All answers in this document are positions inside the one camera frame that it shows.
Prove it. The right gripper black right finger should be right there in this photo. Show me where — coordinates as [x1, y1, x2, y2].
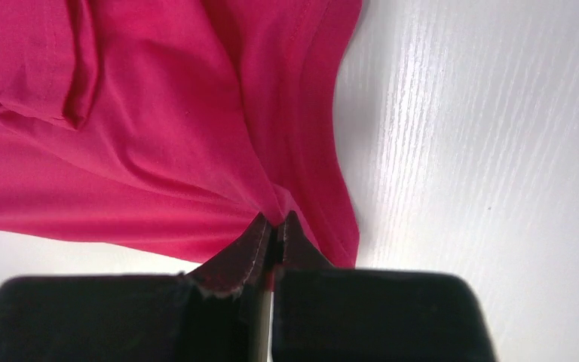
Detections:
[271, 212, 496, 361]

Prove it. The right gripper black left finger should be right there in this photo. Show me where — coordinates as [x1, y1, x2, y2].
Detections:
[0, 216, 272, 361]

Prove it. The pink t-shirt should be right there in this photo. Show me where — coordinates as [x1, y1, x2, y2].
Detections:
[0, 1, 363, 267]

